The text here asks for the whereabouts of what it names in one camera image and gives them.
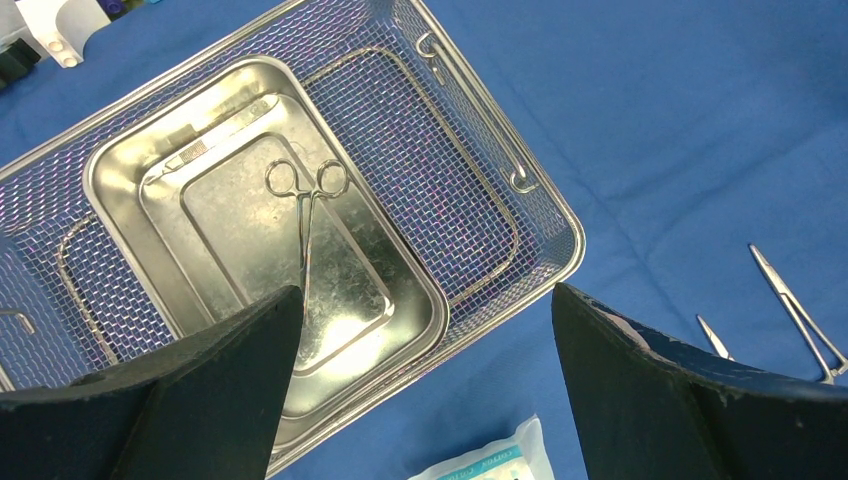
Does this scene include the steel ring-handled forceps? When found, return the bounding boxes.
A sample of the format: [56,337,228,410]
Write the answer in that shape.
[695,314,734,361]

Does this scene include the steel scalpel handle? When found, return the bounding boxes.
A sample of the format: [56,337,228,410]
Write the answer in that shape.
[142,94,280,185]

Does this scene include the white sterile packet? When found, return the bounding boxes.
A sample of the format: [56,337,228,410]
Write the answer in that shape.
[409,415,555,480]

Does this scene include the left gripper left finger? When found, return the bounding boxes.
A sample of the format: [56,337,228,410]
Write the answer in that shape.
[1,286,304,479]

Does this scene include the steel hemostat forceps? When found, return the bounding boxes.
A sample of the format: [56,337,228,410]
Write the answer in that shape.
[748,243,847,385]

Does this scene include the steel needle holder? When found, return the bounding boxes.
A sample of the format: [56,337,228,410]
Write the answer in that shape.
[263,158,351,300]

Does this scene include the metal mesh tray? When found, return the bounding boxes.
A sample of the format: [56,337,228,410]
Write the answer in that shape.
[1,1,585,473]

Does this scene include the small black block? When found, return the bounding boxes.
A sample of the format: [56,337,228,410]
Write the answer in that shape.
[0,38,41,90]

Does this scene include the steel instrument pan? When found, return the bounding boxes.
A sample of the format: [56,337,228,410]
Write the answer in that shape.
[83,55,450,453]

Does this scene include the blue surgical wrap cloth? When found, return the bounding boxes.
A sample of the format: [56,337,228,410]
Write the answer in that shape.
[1,1,847,479]

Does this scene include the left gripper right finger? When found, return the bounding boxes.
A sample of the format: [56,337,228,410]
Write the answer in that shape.
[551,283,847,479]

